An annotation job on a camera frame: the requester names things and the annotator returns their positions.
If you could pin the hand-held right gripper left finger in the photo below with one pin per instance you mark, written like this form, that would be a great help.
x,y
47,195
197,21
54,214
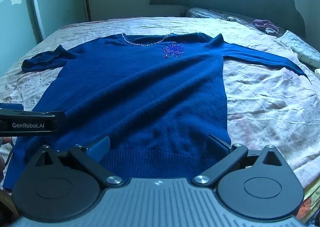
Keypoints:
x,y
98,147

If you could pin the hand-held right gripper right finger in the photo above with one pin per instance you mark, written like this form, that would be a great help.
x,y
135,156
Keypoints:
x,y
215,145

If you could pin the dark blue beaded sweater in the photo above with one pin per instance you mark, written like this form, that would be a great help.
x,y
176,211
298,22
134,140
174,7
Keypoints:
x,y
140,92

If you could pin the person's left hand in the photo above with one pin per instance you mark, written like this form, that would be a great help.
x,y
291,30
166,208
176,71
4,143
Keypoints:
x,y
2,167

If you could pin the pink bed sheet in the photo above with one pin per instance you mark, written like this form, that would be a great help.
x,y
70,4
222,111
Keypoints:
x,y
265,107

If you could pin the glass sliding door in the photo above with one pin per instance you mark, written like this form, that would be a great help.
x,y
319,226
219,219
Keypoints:
x,y
17,17

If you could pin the patterned pillow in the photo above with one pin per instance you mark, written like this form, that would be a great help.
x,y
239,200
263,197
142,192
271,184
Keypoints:
x,y
220,14

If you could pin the purple cloth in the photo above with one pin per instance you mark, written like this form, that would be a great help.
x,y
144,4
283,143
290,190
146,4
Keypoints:
x,y
265,24

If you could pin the white patterned blanket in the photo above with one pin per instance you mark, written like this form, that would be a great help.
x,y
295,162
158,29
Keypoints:
x,y
303,47

